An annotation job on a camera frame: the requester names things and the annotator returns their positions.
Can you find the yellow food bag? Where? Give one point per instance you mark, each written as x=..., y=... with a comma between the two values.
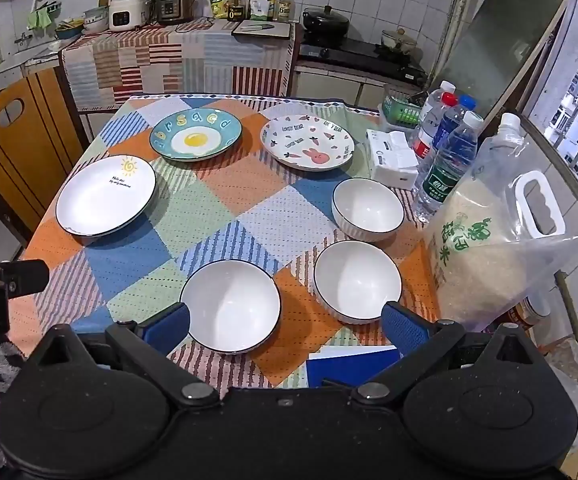
x=219, y=6

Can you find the white rice cooker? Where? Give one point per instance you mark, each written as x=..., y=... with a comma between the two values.
x=126, y=12

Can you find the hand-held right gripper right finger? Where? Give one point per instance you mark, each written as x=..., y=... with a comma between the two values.
x=403, y=327

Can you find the green cloth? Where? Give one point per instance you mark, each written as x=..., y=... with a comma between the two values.
x=39, y=19

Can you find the stacked kitchen bowls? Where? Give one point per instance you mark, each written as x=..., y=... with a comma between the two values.
x=96, y=19

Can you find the cream base cabinet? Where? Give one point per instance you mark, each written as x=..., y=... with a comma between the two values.
x=329, y=87

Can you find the black wok with lid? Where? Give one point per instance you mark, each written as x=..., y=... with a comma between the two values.
x=326, y=22

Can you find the white plate with rabbit print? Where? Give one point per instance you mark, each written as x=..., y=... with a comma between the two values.
x=309, y=145

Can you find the white tissue pack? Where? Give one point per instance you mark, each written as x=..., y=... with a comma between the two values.
x=391, y=157

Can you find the green plastic basket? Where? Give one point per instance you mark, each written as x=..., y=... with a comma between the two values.
x=399, y=107

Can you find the clear bottle with white cap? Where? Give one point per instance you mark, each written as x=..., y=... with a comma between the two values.
x=431, y=105

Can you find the striped patchwork cloth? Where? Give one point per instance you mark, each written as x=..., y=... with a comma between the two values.
x=179, y=67

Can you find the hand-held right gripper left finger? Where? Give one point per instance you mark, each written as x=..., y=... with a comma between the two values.
x=169, y=322

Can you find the wooden chair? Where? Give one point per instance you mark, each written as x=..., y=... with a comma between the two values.
x=14, y=155

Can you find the dark cutting board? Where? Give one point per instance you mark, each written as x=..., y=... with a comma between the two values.
x=280, y=31

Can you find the water bottle with blue cap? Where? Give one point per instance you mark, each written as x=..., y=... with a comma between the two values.
x=451, y=127

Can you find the blue plate with egg print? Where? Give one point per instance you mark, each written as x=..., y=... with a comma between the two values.
x=196, y=135

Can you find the blue folder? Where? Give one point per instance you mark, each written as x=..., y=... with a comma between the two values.
x=354, y=366

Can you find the black pressure cooker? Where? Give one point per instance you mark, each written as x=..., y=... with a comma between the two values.
x=171, y=2

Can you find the grey metal sheet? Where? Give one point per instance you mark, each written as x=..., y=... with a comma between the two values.
x=499, y=50

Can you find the cooking oil bottle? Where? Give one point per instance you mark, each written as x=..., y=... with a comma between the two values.
x=238, y=5
x=270, y=0
x=285, y=5
x=255, y=5

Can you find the water bottle with red cap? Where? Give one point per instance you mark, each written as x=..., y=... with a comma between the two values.
x=425, y=146

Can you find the metal faucet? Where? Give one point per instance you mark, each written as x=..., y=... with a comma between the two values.
x=23, y=39

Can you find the white plate with sun print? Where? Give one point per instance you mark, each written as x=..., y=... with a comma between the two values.
x=106, y=195

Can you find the orange can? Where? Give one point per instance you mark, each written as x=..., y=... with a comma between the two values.
x=531, y=311

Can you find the cream cooking pot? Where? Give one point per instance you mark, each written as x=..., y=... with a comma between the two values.
x=399, y=40

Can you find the water bottle with green label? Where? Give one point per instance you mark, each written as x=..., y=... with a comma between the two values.
x=446, y=170

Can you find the kitchen knife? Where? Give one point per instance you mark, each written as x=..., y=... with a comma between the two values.
x=258, y=25

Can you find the white bowl with dark rim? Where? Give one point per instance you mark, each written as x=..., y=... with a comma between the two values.
x=231, y=305
x=367, y=210
x=356, y=280

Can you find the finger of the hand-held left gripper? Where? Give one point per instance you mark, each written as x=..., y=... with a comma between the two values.
x=26, y=276

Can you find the checked colourful tablecloth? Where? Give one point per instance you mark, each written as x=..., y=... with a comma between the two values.
x=249, y=200

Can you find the clear plastic bag of rice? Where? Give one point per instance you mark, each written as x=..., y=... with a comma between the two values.
x=489, y=260

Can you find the black gas stove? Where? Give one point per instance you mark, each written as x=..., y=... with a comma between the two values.
x=364, y=57

